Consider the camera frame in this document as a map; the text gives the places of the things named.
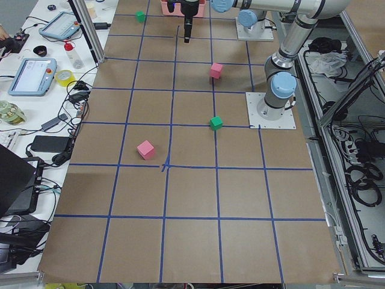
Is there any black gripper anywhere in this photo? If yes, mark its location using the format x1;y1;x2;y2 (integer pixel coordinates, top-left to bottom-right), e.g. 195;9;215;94
167;0;200;43

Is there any green cube near arm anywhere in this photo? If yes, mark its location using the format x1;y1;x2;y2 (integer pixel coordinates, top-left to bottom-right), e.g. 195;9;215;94
209;116;223;131

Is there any pink plastic bin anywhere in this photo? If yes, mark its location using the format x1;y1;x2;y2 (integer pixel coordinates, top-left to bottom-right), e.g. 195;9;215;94
160;0;208;17

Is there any green cube near bin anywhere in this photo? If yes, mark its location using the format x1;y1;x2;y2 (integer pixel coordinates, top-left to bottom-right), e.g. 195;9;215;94
135;11;146;23

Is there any pink cube centre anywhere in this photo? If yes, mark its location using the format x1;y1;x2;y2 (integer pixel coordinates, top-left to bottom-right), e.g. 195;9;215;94
209;63;223;79

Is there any pink cube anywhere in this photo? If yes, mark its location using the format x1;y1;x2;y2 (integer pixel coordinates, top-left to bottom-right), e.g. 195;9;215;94
209;63;223;79
137;140;156;160

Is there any white paper cup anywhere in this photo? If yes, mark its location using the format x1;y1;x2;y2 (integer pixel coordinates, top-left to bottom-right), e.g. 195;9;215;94
85;1;97;19

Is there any red cap squeeze bottle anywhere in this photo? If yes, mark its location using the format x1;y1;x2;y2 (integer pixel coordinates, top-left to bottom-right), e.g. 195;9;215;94
64;41;84;69

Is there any teach pendant far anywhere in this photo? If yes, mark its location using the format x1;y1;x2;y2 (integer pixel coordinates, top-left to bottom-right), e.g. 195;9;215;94
39;11;80;40

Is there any teach pendant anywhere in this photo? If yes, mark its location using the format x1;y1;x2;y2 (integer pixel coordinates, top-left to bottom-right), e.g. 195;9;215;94
39;11;80;40
8;58;57;96

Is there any pink cube far side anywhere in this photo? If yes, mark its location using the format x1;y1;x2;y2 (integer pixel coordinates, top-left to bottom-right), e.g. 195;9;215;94
137;140;156;160

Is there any yellow tape roll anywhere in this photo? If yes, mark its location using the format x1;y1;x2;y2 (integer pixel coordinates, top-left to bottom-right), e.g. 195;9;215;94
55;69;76;87

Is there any white crumpled cloth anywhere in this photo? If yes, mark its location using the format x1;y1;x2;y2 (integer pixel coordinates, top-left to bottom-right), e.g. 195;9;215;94
309;52;347;77

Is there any black bowl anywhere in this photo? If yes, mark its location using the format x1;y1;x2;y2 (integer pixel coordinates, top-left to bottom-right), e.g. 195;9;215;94
33;45;48;57

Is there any teach pendant near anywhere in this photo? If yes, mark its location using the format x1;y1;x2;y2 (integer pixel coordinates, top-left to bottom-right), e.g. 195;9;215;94
8;58;57;96

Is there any black power adapter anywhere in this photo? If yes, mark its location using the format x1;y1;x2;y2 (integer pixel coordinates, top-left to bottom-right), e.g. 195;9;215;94
31;135;70;153

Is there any green glass jar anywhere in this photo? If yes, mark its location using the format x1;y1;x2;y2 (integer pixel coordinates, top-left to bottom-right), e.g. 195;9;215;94
0;101;26;125

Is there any black laptop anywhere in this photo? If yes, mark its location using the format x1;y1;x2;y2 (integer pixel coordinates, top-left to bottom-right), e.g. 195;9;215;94
1;146;43;217

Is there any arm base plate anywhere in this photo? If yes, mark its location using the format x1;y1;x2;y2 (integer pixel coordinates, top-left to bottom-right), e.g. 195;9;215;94
245;92;296;129
236;17;274;42

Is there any aluminium frame post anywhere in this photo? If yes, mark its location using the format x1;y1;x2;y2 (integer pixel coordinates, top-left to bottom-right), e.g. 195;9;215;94
68;0;105;64

